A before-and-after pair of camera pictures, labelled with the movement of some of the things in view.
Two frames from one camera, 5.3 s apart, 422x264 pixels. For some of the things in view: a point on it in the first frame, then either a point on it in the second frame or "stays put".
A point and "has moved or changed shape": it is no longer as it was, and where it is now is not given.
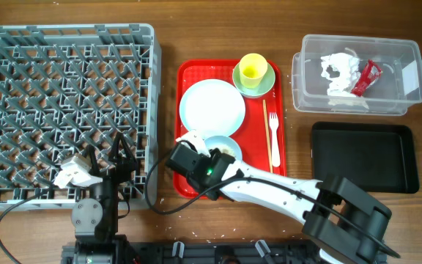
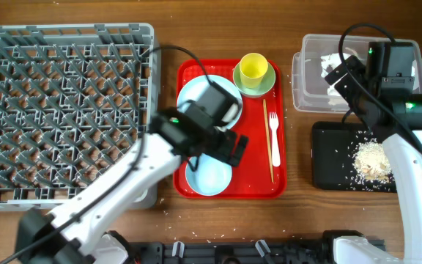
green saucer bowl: x=265 y=86 stays put
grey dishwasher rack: x=47 y=93 stays put
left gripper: x=127 y=164 -> x=219 y=149
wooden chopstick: x=268 y=138 stays put
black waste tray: x=374 y=158 stays put
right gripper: x=193 y=180 -> x=343 y=87
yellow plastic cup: x=252 y=68 stays put
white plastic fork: x=274 y=124 stays put
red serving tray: x=262 y=130 stays put
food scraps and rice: x=227 y=150 has moved or changed shape
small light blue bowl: x=225 y=145 has moved or changed shape
